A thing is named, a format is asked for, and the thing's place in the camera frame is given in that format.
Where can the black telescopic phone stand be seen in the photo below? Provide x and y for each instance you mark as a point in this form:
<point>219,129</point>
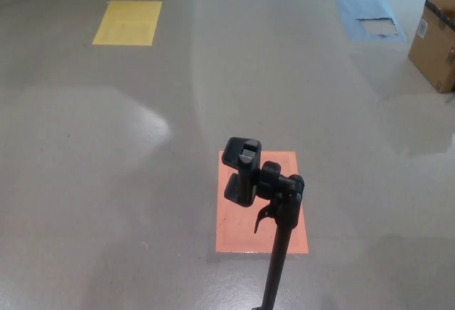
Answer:
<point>284,217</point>

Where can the torn blue paper sheet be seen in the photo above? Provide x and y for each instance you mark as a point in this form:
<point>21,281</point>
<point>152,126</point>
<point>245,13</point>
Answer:
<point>355,9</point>

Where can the brown cardboard box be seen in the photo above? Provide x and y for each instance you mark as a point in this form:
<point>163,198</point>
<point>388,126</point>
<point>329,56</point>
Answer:
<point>435,54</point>

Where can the orange paper sheet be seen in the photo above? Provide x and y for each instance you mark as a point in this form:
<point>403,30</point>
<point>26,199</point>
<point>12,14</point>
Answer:
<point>234,232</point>

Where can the yellow paper sheet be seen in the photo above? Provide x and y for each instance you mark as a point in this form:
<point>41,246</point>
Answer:
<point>128,22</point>

